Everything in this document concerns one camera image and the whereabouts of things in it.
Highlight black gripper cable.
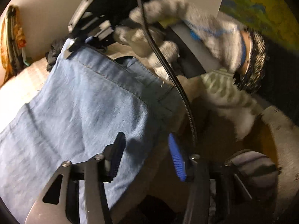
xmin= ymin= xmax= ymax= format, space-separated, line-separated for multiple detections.
xmin=117 ymin=0 xmax=198 ymax=155

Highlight person's right hand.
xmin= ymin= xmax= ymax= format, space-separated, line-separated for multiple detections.
xmin=114 ymin=0 xmax=246 ymax=80

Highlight light grey fleece cloth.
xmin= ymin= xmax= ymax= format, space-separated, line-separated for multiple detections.
xmin=260 ymin=106 xmax=298 ymax=220

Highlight orange patterned cloth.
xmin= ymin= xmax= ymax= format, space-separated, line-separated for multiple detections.
xmin=0 ymin=5 xmax=27 ymax=82

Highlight blue denim pants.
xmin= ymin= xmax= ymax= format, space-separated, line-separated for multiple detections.
xmin=0 ymin=38 xmax=185 ymax=223

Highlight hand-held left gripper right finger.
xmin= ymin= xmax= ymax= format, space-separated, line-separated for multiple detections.
xmin=168 ymin=133 xmax=254 ymax=224

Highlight green white patterned cloth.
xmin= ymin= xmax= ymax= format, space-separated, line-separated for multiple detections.
xmin=201 ymin=69 xmax=260 ymax=141

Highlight dark cloth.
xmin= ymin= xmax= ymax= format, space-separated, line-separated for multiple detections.
xmin=45 ymin=38 xmax=68 ymax=72

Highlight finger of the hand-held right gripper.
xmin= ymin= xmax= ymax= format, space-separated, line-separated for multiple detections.
xmin=63 ymin=35 xmax=94 ymax=60
xmin=93 ymin=21 xmax=116 ymax=42

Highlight yellow green patterned cloth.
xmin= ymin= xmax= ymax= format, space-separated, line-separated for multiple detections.
xmin=220 ymin=0 xmax=298 ymax=49

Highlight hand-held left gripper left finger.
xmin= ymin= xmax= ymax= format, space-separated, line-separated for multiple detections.
xmin=24 ymin=132 xmax=127 ymax=224

